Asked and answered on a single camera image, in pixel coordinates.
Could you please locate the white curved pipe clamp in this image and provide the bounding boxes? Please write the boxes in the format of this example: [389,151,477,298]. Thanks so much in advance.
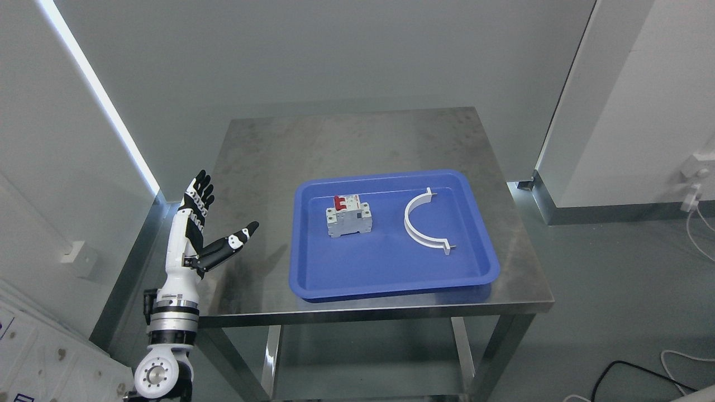
[402,186,457,255]

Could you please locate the white cable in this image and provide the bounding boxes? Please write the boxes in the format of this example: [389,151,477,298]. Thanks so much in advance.
[562,190,715,402]

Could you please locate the stainless steel table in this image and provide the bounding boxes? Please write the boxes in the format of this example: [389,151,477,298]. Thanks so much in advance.
[198,107,554,401]

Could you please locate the white red circuit breaker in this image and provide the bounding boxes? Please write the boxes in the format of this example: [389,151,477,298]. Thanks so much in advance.
[325,194,373,238]

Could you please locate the black cable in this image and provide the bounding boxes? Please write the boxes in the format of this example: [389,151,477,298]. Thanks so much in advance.
[590,360,699,402]

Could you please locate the white wall socket with plug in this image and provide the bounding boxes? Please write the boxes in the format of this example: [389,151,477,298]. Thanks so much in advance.
[680,152,714,213]

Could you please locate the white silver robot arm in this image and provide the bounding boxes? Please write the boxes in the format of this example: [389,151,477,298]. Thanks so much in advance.
[122,289,199,401]

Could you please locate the blue plastic tray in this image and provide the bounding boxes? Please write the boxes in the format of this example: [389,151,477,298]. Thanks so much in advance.
[289,170,501,301]

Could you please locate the white labelled sign panel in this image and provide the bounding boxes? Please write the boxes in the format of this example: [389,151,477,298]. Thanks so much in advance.
[1,281,134,401]

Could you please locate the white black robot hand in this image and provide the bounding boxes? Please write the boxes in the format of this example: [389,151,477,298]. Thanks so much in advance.
[159,170,260,303]

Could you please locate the white wall box left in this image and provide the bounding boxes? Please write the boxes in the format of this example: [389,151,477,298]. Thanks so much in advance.
[60,240,99,278]

